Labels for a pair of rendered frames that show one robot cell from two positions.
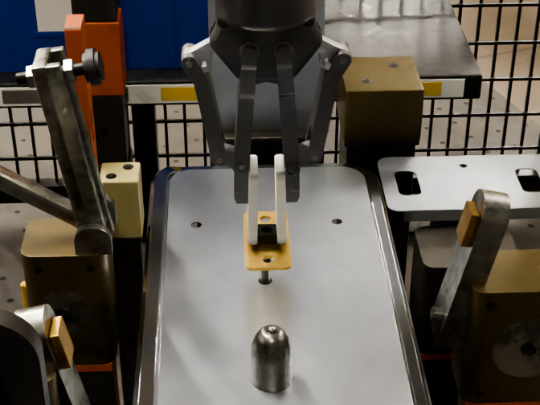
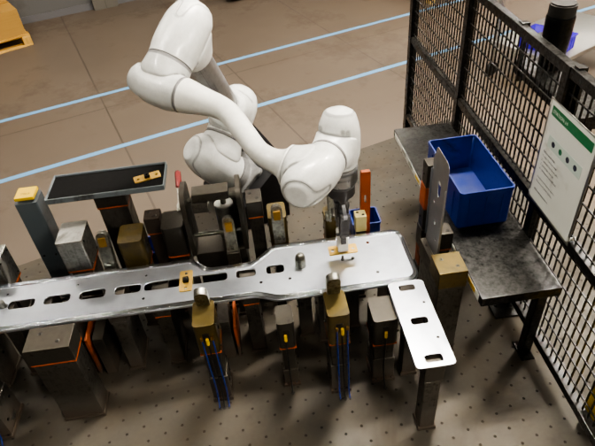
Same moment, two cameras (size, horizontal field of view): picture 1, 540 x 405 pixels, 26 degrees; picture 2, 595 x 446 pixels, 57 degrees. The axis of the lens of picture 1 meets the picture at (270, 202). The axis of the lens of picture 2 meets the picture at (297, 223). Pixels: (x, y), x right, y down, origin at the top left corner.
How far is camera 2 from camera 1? 1.45 m
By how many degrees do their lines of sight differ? 69
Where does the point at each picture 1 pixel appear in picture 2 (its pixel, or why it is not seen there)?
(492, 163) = (428, 310)
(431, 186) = (405, 294)
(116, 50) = (424, 196)
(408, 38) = (506, 276)
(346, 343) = (316, 278)
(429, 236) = (384, 298)
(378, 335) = (321, 284)
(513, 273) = (334, 301)
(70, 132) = not seen: hidden behind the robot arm
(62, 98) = not seen: hidden behind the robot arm
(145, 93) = not seen: hidden behind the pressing
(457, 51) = (502, 291)
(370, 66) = (453, 259)
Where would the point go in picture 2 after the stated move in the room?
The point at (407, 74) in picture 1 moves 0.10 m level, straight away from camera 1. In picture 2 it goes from (451, 269) to (489, 268)
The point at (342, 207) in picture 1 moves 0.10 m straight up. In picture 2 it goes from (386, 272) to (387, 247)
